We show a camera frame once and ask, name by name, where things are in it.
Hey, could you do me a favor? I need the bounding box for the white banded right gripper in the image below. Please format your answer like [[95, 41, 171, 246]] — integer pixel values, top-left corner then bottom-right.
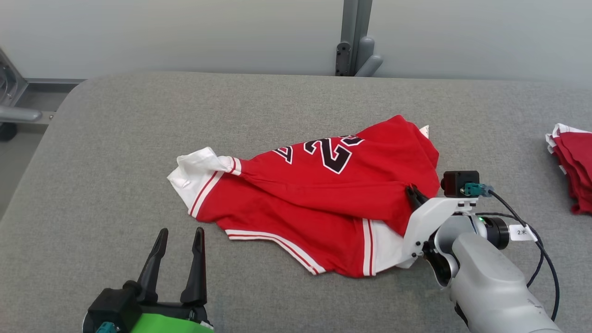
[[402, 184, 479, 259]]

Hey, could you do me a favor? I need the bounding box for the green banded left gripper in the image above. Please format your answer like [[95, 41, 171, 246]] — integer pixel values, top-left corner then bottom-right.
[[125, 227, 214, 333]]

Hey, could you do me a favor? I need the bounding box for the red basketball jersey number 23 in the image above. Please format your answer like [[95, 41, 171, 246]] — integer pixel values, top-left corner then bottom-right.
[[167, 115, 440, 278]]

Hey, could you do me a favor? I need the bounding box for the red shorts white trim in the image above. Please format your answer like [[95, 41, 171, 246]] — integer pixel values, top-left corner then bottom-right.
[[546, 123, 592, 214]]

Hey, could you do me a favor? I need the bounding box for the right black cable teal connector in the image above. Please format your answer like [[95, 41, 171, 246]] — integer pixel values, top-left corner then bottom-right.
[[462, 183, 560, 322]]

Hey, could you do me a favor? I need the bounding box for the white paper cable label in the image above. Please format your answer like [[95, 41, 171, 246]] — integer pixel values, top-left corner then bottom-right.
[[509, 224, 538, 242]]

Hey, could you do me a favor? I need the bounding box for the grey metal post with bracket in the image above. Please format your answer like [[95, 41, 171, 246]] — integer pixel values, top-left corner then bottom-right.
[[335, 0, 383, 77]]

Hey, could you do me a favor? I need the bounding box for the grey metal frame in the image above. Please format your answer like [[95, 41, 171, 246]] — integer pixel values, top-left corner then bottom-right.
[[0, 46, 88, 142]]

